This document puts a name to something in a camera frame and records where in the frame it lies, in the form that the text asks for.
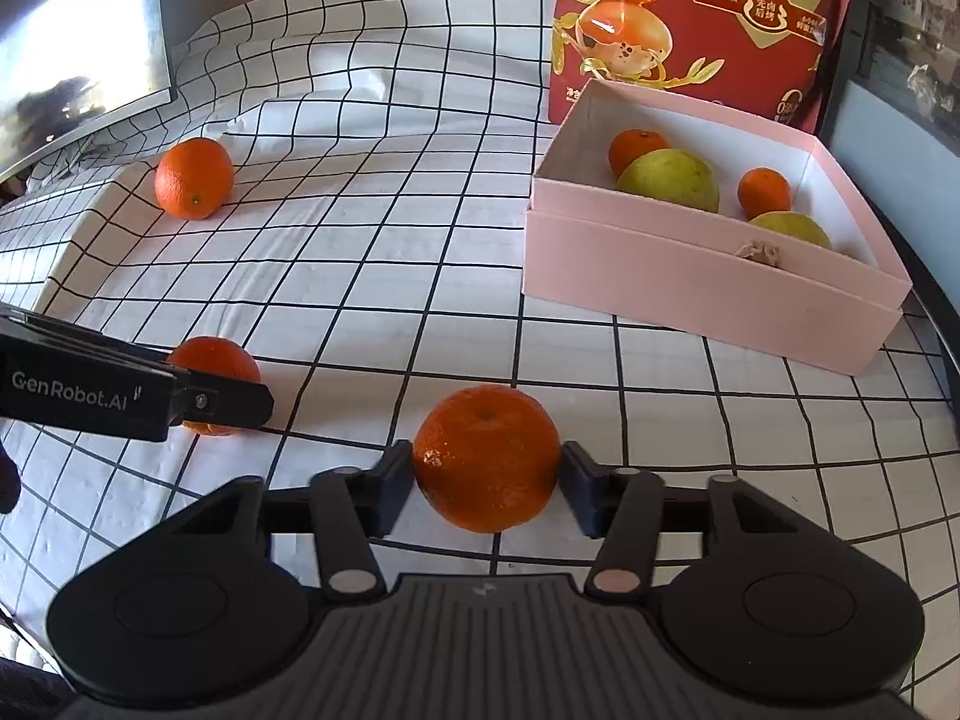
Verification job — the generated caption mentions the small orange tangerine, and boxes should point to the small orange tangerine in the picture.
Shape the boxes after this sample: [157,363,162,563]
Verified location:
[166,335,264,437]

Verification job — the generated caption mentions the large orange tangerine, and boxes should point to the large orange tangerine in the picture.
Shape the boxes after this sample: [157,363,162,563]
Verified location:
[412,385,562,533]

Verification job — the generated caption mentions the far orange tangerine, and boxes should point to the far orange tangerine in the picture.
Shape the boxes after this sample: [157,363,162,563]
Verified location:
[155,137,235,221]

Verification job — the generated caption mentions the white black grid tablecloth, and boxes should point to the white black grid tablecloth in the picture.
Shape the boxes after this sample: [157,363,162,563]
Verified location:
[2,0,958,718]

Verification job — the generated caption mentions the pink cardboard box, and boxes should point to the pink cardboard box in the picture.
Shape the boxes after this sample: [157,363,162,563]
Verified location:
[523,80,911,376]

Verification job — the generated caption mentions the dark screen monitor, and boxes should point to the dark screen monitor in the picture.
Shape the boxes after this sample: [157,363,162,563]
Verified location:
[0,0,172,179]

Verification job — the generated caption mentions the small green pear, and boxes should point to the small green pear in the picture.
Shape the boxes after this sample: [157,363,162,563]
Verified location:
[750,211,833,250]

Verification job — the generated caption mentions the large green pear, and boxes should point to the large green pear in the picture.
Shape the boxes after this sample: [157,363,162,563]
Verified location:
[617,148,719,213]

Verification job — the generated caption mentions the orange tangerine in box right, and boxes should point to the orange tangerine in box right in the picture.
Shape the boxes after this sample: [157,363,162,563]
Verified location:
[737,167,793,221]

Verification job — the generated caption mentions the orange tangerine in box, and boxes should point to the orange tangerine in box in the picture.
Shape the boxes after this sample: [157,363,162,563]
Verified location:
[737,167,793,221]
[607,128,669,177]

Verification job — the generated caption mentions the orange tangerine in box back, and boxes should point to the orange tangerine in box back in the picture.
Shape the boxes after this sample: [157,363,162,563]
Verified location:
[607,128,669,177]

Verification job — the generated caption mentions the red snack bag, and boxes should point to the red snack bag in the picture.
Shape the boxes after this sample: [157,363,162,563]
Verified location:
[548,0,850,132]

